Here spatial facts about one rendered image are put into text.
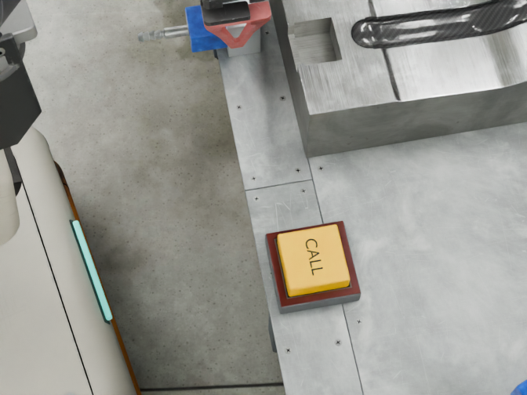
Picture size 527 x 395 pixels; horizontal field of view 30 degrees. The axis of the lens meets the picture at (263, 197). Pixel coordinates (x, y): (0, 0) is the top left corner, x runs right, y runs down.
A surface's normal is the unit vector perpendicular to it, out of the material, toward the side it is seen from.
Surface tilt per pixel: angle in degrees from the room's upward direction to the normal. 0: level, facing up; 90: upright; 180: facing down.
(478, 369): 0
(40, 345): 0
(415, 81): 2
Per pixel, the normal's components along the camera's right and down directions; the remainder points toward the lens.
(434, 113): 0.18, 0.88
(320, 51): 0.00, -0.44
